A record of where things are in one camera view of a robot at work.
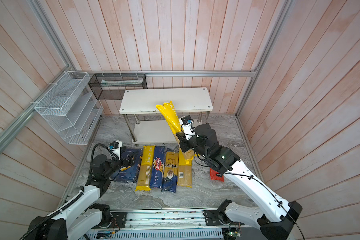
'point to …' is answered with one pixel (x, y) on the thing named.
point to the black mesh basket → (112, 86)
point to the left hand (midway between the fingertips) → (132, 151)
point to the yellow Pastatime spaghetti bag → (144, 178)
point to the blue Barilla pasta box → (131, 174)
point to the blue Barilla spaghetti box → (157, 169)
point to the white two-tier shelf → (147, 124)
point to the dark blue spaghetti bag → (170, 174)
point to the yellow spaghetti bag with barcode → (185, 168)
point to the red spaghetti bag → (215, 175)
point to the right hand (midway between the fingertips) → (178, 132)
